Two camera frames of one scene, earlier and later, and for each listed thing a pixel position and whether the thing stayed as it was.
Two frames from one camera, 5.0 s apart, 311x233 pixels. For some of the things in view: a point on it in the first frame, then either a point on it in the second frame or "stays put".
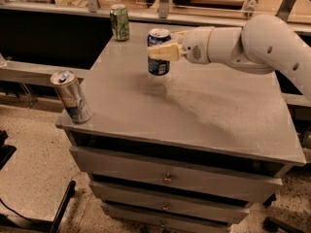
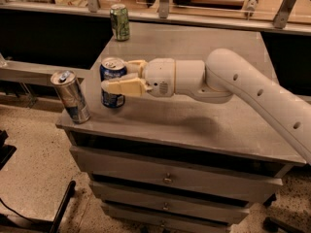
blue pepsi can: (157, 66) to (112, 68)
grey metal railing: (285, 9) stays put
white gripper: (196, 45) to (159, 77)
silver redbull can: (72, 95) stays put
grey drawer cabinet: (173, 146) stays put
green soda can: (120, 21) stays put
